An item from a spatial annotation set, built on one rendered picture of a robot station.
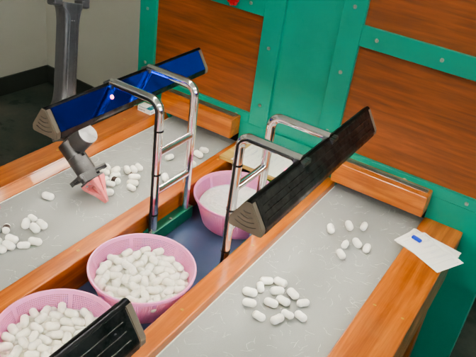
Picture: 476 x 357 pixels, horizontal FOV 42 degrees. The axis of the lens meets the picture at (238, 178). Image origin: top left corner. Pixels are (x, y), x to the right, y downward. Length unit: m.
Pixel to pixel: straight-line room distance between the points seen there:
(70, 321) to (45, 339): 0.07
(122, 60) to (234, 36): 1.80
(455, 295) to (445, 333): 0.16
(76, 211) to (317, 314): 0.72
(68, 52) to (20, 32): 2.39
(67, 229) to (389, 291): 0.86
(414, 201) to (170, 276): 0.76
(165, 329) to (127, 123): 0.98
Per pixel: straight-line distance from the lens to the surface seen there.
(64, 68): 1.78
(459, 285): 2.05
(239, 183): 1.49
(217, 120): 2.09
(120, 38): 3.75
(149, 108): 2.26
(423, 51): 1.79
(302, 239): 1.75
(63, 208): 1.79
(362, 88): 1.89
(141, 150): 2.07
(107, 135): 2.10
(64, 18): 1.78
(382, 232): 1.87
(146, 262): 1.60
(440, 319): 2.18
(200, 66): 1.90
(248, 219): 1.21
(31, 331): 1.45
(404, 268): 1.71
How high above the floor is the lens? 1.76
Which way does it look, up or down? 31 degrees down
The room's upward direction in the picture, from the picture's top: 8 degrees clockwise
